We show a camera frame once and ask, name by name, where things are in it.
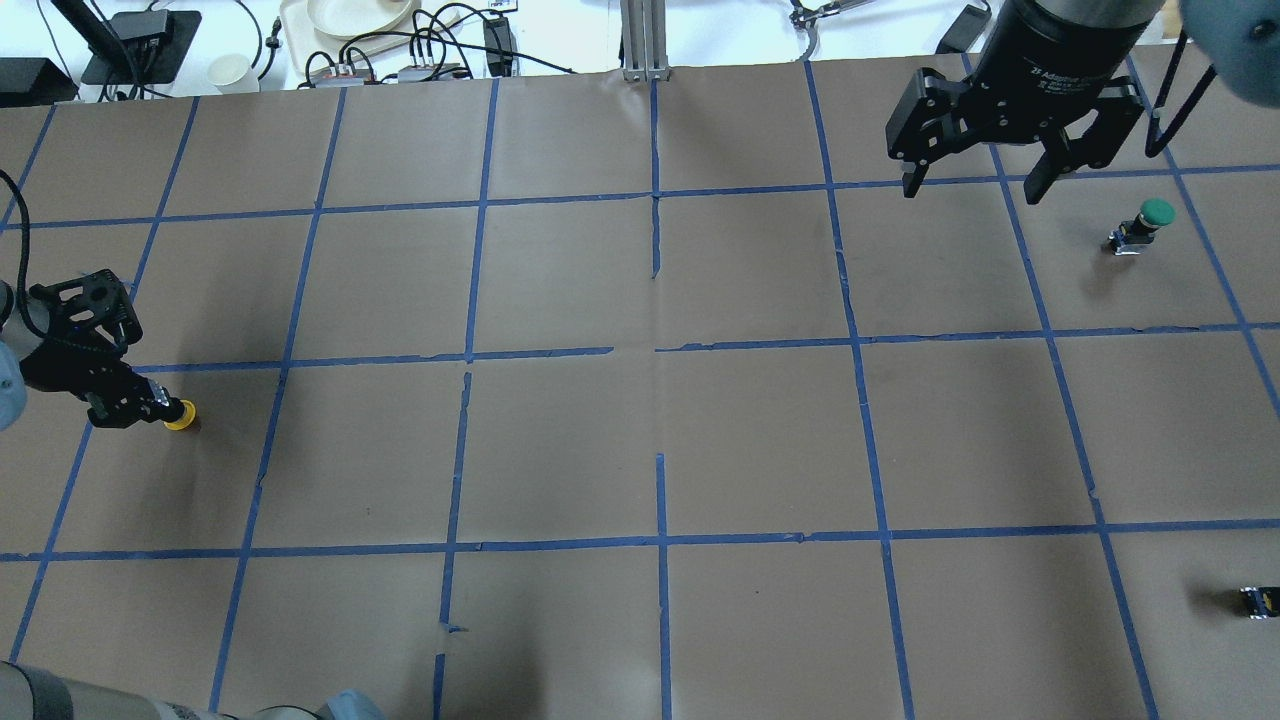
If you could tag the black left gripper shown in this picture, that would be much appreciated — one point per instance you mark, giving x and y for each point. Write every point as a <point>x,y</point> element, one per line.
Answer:
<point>62,370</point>

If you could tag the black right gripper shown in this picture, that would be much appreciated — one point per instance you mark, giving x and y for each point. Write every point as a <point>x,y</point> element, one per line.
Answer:
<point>1040,62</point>

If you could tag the yellow push button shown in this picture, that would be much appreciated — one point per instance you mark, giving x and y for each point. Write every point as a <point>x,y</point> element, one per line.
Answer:
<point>176,414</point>

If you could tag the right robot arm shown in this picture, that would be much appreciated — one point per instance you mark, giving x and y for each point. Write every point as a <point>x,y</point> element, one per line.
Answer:
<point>1239,40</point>

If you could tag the green push button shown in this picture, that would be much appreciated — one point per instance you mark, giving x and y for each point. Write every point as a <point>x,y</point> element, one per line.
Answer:
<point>1133,237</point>

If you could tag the black power adapter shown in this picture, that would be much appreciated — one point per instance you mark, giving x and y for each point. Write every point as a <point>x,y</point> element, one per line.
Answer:
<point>965,29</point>
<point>499,44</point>

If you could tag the white paper cup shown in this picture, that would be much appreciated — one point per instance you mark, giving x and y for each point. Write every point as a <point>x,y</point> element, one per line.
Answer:
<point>233,74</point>

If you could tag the beige plate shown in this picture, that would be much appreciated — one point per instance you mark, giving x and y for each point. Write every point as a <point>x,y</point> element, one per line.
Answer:
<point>347,19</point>

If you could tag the black camera stand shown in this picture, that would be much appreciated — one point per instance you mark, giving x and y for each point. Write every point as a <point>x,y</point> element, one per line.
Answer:
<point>140,49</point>

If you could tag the aluminium frame post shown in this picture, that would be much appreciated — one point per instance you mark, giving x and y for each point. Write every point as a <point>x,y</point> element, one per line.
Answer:
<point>644,56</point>

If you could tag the small black switch block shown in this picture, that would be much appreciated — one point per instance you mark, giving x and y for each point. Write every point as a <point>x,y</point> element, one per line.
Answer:
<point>1260,603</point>

